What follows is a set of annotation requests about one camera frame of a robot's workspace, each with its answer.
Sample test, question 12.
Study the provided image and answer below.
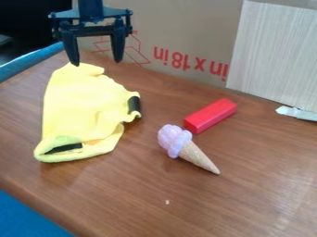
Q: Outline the light wooden board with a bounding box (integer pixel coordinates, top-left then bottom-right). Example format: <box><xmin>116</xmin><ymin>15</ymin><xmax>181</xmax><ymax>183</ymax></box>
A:
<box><xmin>223</xmin><ymin>0</ymin><xmax>317</xmax><ymax>114</ymax></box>

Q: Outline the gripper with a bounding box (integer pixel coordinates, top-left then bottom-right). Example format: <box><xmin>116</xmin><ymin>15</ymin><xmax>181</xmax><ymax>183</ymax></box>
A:
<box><xmin>46</xmin><ymin>6</ymin><xmax>135</xmax><ymax>68</ymax></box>

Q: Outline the red block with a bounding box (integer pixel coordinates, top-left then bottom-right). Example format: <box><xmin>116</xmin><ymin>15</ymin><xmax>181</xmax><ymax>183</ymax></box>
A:
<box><xmin>182</xmin><ymin>97</ymin><xmax>239</xmax><ymax>135</ymax></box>

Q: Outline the pink toy ice cream cone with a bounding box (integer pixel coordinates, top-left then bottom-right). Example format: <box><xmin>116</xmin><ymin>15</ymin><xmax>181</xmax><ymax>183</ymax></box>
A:
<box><xmin>156</xmin><ymin>123</ymin><xmax>222</xmax><ymax>176</ymax></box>

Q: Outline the yellow cloth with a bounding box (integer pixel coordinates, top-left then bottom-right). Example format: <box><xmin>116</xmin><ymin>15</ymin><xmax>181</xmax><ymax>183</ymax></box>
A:
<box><xmin>33</xmin><ymin>62</ymin><xmax>144</xmax><ymax>164</ymax></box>

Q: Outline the cardboard box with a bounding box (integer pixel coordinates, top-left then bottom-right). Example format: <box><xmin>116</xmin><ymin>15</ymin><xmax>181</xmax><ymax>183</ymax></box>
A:
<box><xmin>70</xmin><ymin>0</ymin><xmax>246</xmax><ymax>90</ymax></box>

